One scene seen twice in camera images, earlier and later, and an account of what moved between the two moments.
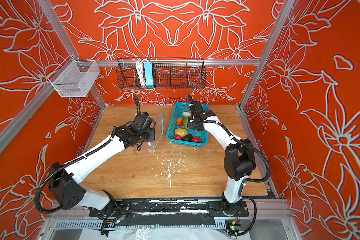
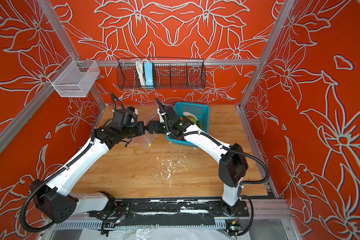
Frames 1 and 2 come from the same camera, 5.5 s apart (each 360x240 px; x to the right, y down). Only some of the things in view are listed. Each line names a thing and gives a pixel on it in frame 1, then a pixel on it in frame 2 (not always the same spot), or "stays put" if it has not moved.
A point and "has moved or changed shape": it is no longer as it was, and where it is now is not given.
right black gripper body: x=192 y=124 → x=159 y=127
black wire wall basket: x=161 y=73 stays put
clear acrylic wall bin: x=74 y=78 stays put
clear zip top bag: x=159 y=129 has moved or changed shape
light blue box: x=148 y=73 stays put
